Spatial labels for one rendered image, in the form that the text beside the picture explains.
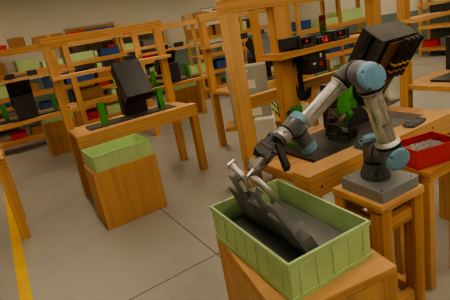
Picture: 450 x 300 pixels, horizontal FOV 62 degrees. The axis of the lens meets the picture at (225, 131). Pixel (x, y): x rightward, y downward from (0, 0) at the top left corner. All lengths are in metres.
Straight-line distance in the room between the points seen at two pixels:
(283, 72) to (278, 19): 0.36
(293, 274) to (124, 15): 11.37
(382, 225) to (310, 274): 0.62
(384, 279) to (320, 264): 0.28
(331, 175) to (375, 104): 0.66
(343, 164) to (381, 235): 0.51
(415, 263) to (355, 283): 0.80
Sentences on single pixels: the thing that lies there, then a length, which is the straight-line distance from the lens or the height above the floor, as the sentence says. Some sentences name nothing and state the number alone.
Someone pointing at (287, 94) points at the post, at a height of 1.24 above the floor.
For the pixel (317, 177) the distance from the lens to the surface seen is 2.20.
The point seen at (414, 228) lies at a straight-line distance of 2.22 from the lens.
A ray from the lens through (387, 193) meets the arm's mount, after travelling 1.96.
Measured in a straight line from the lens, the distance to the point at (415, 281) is 2.41.
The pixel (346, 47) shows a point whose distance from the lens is 8.70.
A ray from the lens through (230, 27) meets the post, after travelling 2.46.
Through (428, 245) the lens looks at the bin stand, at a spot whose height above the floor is 0.32.
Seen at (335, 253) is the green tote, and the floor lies 0.90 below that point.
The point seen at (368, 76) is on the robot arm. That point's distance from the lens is 1.69.
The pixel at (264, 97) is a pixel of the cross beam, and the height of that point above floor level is 1.24.
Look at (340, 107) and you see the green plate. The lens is 2.70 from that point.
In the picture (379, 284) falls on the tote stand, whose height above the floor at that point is 0.74.
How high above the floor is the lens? 1.79
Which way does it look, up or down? 16 degrees down
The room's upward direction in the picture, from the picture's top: 10 degrees counter-clockwise
